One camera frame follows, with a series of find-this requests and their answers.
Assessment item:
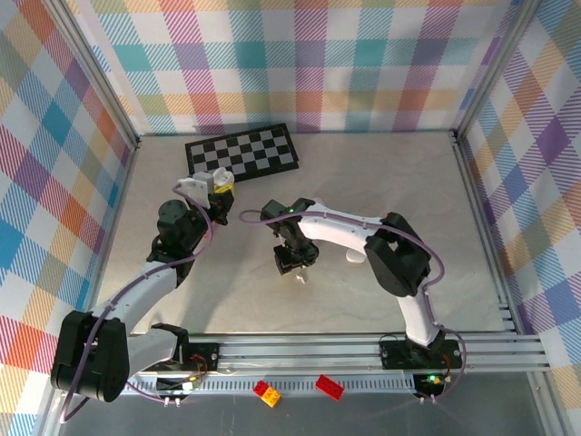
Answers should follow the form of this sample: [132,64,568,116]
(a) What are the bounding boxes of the black and white chessboard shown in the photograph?
[184,122,300,193]

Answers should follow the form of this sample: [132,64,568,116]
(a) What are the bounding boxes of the red and yellow toy brick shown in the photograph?
[252,380,282,406]

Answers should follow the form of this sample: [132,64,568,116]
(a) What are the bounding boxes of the black controller board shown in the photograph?
[412,372,451,400]
[155,375,204,395]

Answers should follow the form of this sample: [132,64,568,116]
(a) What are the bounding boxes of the aluminium side rail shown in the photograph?
[451,129,527,337]
[90,135,143,314]

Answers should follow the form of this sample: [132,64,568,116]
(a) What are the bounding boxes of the wide aluminium base rail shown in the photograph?
[48,332,551,378]

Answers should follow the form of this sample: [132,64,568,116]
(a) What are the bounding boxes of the white slotted cable duct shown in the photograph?
[71,379,418,396]

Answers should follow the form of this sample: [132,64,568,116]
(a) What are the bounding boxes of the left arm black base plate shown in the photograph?
[137,342,222,374]

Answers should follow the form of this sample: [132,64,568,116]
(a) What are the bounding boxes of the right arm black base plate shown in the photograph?
[378,333,464,370]

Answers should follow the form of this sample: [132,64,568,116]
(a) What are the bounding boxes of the aluminium frame post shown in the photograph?
[451,0,546,142]
[43,0,142,154]

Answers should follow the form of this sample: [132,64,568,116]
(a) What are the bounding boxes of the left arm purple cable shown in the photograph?
[57,185,215,424]

